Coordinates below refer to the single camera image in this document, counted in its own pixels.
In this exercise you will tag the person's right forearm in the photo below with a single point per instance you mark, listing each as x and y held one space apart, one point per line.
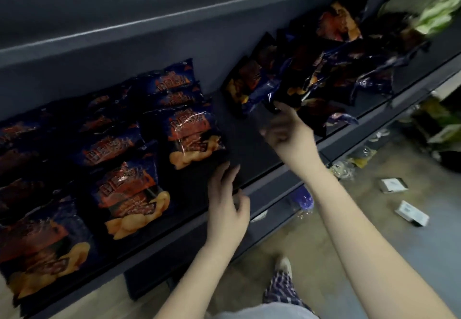
360 239

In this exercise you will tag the grey shirt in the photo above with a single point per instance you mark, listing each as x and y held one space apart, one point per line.
266 311

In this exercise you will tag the rows of blue snack packets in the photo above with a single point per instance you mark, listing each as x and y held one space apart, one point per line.
119 171

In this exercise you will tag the white price tag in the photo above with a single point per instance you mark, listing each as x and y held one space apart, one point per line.
259 216

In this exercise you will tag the white shoe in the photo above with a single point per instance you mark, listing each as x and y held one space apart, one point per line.
283 265

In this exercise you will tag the pile of green packets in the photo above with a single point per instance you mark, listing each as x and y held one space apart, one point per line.
432 9

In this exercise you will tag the purple packet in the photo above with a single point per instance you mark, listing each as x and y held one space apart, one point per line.
302 200

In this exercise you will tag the clear plastic packets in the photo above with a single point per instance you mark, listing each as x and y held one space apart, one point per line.
351 160

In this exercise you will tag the green and yellow packets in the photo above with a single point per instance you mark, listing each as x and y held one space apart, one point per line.
439 131

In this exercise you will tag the person's right fingers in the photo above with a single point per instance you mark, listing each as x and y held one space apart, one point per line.
279 126

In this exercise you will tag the person's left thumb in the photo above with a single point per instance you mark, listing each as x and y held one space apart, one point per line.
244 203

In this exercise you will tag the pile of blue snack packets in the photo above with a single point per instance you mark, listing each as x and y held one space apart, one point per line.
317 70

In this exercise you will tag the person's left hand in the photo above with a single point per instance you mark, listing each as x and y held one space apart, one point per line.
225 218

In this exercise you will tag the small white box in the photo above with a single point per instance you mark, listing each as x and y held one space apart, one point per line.
393 184

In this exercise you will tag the person's right hand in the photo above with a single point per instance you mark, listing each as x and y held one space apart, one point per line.
295 138

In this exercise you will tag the white box with black edge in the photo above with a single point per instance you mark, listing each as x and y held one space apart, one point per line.
412 213

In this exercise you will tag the person's left forearm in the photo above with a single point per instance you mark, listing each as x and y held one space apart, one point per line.
201 279

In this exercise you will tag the dark grey shelving unit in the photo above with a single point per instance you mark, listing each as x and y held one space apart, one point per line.
108 41

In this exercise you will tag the plaid trouser leg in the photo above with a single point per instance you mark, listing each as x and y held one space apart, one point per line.
284 293

